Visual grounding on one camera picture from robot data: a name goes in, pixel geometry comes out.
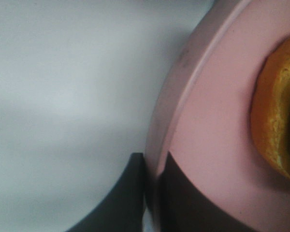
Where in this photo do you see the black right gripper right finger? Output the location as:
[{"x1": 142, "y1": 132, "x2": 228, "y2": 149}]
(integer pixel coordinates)
[{"x1": 158, "y1": 152, "x2": 290, "y2": 232}]

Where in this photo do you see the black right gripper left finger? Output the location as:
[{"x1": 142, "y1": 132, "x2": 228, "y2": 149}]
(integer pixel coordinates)
[{"x1": 68, "y1": 153, "x2": 145, "y2": 232}]

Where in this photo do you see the pink round plate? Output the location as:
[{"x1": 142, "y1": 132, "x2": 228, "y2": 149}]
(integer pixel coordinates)
[{"x1": 145, "y1": 0, "x2": 290, "y2": 232}]

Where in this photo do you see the toy burger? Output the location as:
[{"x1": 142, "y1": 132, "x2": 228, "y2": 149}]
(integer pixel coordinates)
[{"x1": 250, "y1": 36, "x2": 290, "y2": 179}]

